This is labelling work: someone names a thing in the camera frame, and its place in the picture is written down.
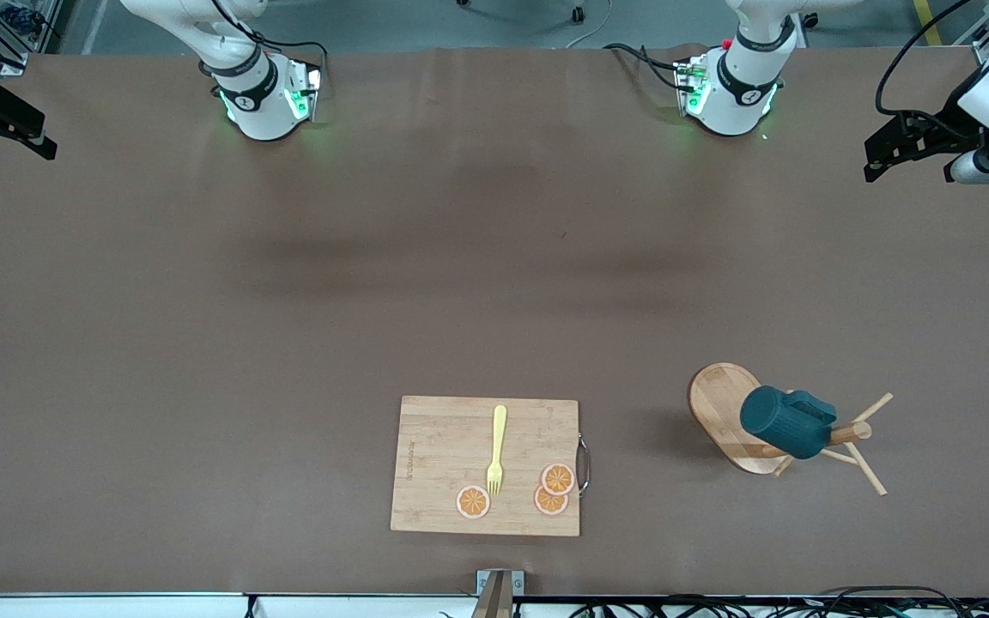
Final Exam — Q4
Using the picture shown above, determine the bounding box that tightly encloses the teal cup yellow inside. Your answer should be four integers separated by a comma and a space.
739, 385, 839, 460

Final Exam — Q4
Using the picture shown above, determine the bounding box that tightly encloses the wooden cup rack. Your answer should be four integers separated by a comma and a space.
688, 362, 895, 497

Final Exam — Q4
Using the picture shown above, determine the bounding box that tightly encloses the yellow plastic fork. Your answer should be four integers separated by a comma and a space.
486, 404, 509, 497

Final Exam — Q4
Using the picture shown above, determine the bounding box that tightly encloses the wooden cutting board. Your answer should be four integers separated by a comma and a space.
390, 395, 592, 538

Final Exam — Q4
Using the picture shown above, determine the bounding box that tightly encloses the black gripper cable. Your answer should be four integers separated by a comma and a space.
875, 0, 976, 121

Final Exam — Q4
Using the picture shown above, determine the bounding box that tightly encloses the black arm base cable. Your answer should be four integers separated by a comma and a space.
207, 0, 330, 87
604, 43, 686, 91

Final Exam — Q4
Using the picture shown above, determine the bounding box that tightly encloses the white floor cable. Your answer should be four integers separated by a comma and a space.
565, 0, 614, 50

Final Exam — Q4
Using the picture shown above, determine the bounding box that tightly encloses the black cable loop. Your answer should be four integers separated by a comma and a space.
821, 586, 963, 618

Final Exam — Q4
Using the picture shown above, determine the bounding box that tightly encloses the black cable bundle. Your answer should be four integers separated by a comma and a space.
567, 597, 770, 618

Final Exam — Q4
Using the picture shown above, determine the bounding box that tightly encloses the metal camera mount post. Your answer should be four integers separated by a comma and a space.
470, 569, 525, 618

